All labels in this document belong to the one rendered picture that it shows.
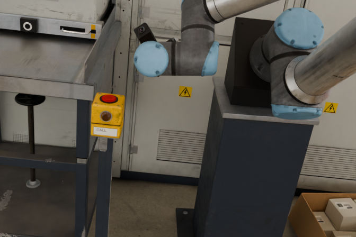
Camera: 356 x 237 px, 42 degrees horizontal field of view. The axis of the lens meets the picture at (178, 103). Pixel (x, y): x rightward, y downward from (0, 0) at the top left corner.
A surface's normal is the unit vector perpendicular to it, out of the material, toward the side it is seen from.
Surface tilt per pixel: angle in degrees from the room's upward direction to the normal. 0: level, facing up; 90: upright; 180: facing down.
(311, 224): 75
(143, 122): 90
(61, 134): 90
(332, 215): 90
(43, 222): 0
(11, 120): 90
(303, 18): 41
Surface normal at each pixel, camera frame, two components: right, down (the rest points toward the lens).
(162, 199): 0.11, -0.89
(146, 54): -0.14, 0.12
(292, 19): 0.11, -0.37
